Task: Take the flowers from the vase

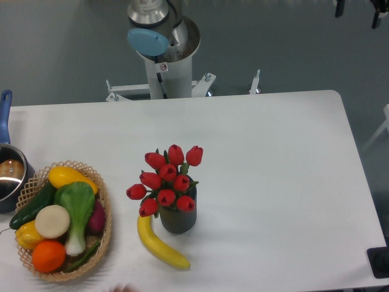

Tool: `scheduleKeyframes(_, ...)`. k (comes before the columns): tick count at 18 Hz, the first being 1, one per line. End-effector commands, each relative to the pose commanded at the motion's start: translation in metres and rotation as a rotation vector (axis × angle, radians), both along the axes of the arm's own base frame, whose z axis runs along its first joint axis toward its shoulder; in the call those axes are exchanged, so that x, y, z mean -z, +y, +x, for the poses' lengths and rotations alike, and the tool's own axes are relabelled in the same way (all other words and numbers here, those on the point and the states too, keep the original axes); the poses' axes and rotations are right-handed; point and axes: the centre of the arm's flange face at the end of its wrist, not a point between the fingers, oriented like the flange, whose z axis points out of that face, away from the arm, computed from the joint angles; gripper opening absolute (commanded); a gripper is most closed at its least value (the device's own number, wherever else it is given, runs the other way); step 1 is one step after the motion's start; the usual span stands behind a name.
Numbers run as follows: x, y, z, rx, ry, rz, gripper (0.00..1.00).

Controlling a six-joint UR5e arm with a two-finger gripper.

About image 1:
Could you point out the red tulip bouquet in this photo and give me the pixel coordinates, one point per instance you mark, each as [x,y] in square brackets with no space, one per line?
[168,185]

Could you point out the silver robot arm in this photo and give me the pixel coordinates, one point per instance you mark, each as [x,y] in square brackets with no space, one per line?
[160,32]

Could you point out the dark grey ribbed vase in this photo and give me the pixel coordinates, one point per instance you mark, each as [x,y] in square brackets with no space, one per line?
[179,219]

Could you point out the yellow banana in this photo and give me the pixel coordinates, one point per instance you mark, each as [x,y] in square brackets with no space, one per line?
[158,248]

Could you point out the green bok choy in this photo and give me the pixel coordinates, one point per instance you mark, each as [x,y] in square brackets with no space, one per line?
[78,199]

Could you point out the purple sweet potato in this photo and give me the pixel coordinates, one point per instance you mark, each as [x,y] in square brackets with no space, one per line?
[97,220]

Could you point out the yellow squash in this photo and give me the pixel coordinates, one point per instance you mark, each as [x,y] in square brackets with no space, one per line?
[60,176]

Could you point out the woven wicker basket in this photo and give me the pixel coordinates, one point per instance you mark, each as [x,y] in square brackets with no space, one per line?
[32,187]

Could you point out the green bean pod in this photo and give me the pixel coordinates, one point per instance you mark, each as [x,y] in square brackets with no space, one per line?
[83,259]

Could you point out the dark green cucumber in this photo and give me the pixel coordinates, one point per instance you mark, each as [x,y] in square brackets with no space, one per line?
[42,199]

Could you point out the cream round bun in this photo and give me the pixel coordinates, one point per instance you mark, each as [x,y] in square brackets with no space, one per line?
[52,221]

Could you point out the orange fruit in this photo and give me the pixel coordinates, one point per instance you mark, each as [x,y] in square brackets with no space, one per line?
[48,256]

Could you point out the yellow bell pepper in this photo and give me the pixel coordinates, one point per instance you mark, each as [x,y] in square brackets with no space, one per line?
[28,237]

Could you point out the black device at table edge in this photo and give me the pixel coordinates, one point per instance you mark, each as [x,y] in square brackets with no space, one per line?
[378,259]

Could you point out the black stand legs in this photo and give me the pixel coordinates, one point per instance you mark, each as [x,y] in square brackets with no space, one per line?
[380,10]

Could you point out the blue handled saucepan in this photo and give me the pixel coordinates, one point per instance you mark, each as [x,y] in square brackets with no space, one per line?
[15,168]

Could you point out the white frame at right edge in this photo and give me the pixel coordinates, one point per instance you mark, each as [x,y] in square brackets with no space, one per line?
[381,129]

